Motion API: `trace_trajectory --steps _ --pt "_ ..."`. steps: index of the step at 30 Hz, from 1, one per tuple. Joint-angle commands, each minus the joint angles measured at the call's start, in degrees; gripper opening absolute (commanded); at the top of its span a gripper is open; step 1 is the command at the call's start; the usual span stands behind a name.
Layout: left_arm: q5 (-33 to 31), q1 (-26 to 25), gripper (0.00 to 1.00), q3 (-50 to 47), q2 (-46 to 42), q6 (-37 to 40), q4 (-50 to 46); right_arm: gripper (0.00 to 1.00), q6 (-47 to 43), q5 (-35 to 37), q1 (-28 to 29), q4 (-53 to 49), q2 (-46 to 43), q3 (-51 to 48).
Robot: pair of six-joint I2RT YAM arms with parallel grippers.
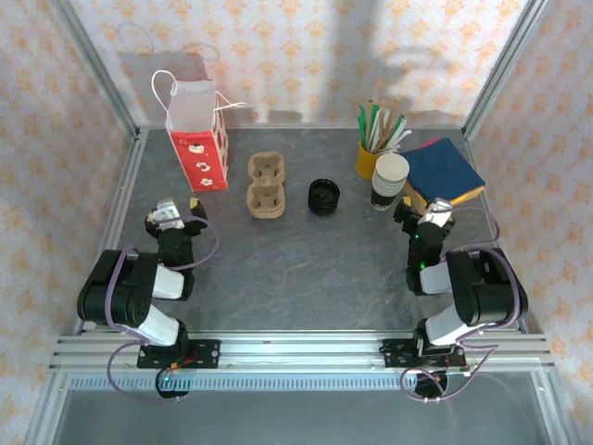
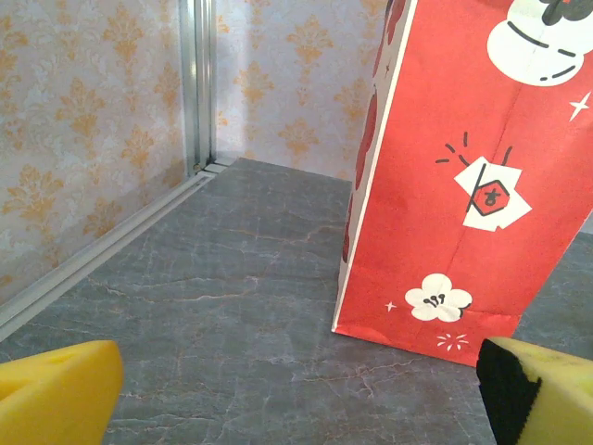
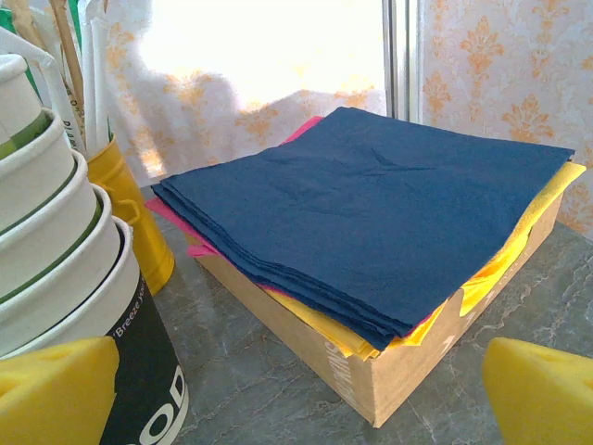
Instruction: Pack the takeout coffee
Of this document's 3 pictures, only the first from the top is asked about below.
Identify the dark blue napkin stack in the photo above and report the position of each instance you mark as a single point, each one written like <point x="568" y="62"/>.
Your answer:
<point x="440" y="167"/>

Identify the green white wrapped straw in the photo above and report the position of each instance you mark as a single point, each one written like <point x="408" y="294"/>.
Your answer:
<point x="374" y="123"/>
<point x="394" y="132"/>

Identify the aluminium table side rail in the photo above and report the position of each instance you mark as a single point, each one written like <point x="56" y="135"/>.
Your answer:
<point x="473" y="153"/>
<point x="129" y="171"/>

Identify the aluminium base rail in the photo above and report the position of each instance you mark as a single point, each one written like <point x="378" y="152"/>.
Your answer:
<point x="301" y="350"/>

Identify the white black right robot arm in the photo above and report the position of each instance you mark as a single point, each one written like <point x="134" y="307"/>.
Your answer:
<point x="482" y="292"/>

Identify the yellow napkin stack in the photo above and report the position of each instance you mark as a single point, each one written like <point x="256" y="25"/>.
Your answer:
<point x="465" y="197"/>

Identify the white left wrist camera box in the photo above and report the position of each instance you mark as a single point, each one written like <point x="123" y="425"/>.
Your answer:
<point x="167" y="214"/>

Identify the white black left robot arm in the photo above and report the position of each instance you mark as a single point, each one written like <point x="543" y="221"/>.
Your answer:
<point x="134" y="287"/>

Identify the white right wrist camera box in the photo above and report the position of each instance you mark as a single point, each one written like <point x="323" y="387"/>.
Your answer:
<point x="435" y="212"/>

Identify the red white paper gift bag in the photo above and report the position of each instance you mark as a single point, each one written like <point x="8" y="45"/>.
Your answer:
<point x="199" y="157"/>

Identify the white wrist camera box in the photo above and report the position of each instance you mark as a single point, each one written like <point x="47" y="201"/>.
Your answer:
<point x="167" y="214"/>
<point x="435" y="212"/>

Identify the yellow straw holder cup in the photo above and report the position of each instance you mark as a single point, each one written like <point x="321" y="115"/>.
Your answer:
<point x="365" y="170"/>

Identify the aluminium frame post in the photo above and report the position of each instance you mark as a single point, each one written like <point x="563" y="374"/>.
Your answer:
<point x="502" y="69"/>
<point x="101" y="74"/>

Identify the green paper straw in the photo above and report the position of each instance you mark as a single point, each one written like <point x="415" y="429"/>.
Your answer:
<point x="364" y="127"/>

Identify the stack of paper cups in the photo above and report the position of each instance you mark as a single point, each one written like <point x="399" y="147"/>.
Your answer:
<point x="391" y="169"/>

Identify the pink napkin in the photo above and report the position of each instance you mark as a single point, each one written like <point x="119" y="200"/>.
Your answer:
<point x="433" y="141"/>

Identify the brown pulp cup carrier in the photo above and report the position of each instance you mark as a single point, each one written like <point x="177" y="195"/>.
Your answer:
<point x="266" y="184"/>
<point x="259" y="214"/>

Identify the wooden stirrer stick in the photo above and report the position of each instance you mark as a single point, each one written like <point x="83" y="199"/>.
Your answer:
<point x="387" y="123"/>
<point x="371" y="111"/>

